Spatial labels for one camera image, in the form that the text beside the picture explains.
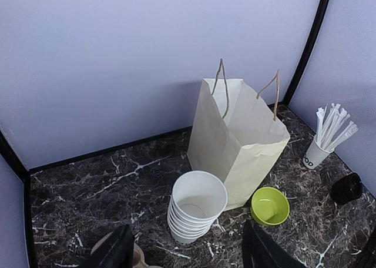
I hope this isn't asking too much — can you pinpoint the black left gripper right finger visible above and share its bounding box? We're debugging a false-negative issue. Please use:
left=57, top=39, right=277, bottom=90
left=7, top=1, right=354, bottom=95
left=241, top=220, right=306, bottom=268

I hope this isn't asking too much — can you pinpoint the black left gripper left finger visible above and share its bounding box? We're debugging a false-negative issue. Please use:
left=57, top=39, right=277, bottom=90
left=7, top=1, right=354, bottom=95
left=89, top=225, right=134, bottom=267

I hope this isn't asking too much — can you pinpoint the lime green bowl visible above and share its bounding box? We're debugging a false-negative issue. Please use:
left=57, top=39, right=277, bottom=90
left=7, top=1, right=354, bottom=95
left=250, top=187, right=290, bottom=226

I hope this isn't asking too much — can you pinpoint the stack of white paper cups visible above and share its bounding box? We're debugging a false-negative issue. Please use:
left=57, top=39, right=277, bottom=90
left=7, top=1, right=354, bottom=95
left=167, top=170, right=228, bottom=244

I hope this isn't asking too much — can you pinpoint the stack of black cup lids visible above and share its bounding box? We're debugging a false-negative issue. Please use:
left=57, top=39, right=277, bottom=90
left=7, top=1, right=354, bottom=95
left=331, top=173, right=362, bottom=205

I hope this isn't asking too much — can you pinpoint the white cup holding straws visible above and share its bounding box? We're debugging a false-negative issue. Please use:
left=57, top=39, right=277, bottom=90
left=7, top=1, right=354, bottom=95
left=303, top=136, right=333, bottom=169

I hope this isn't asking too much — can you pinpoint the bundle of wrapped white straws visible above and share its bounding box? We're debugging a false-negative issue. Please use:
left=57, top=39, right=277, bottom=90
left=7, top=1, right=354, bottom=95
left=314, top=103, right=358, bottom=152

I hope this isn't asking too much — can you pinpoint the cream paper bag with handles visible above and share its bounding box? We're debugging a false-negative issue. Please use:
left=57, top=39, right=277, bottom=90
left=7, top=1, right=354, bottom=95
left=187, top=62, right=290, bottom=210

